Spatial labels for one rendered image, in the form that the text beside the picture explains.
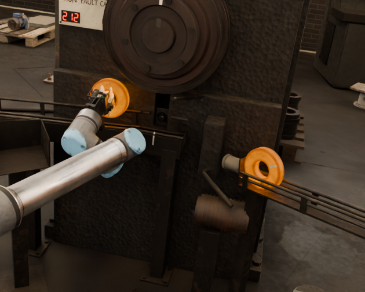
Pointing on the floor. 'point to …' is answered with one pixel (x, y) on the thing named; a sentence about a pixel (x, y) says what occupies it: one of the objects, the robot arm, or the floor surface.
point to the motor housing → (214, 234)
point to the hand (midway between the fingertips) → (109, 93)
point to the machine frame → (194, 181)
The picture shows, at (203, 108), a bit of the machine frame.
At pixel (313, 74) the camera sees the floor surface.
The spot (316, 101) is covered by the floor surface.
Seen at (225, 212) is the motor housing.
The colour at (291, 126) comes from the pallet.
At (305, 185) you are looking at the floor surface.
